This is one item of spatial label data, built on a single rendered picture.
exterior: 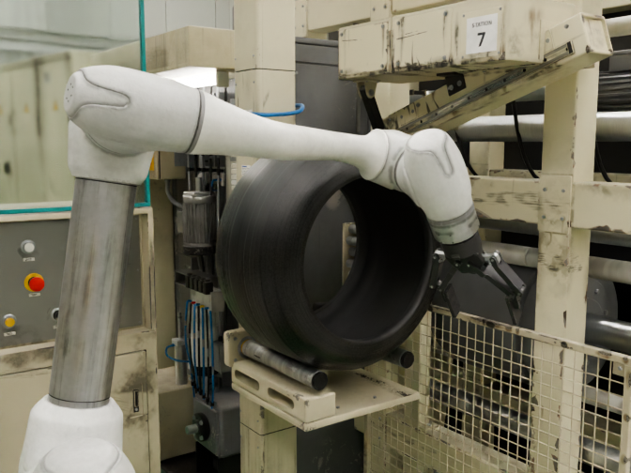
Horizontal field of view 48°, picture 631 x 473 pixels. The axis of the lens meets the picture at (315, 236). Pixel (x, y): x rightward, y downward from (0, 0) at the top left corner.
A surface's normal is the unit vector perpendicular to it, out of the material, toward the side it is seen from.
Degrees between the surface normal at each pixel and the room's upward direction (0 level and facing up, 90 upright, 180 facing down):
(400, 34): 90
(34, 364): 90
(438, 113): 90
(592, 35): 72
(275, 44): 90
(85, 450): 4
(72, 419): 49
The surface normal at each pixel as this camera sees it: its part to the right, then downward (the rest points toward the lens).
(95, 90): 0.14, -0.13
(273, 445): 0.58, 0.11
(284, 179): -0.42, -0.56
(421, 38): -0.81, 0.07
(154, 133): 0.18, 0.72
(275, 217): -0.16, -0.17
